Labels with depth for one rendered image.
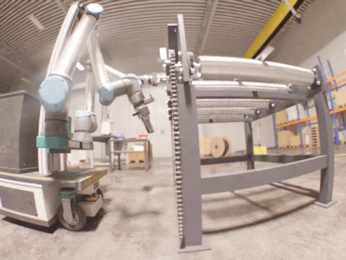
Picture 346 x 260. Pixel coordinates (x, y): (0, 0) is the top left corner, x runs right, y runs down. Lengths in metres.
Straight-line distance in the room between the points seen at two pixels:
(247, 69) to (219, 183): 0.56
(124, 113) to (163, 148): 3.95
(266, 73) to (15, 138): 1.50
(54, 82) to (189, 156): 0.68
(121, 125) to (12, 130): 11.11
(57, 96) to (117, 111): 11.63
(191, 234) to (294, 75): 1.01
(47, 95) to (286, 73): 1.21
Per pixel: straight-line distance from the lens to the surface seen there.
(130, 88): 0.89
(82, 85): 13.80
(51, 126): 0.92
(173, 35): 1.05
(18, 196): 1.08
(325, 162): 1.17
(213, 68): 0.77
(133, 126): 11.74
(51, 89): 0.77
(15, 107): 1.19
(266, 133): 13.77
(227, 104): 1.38
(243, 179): 0.74
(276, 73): 0.94
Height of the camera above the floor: 0.46
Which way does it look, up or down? 7 degrees up
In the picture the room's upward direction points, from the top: 3 degrees counter-clockwise
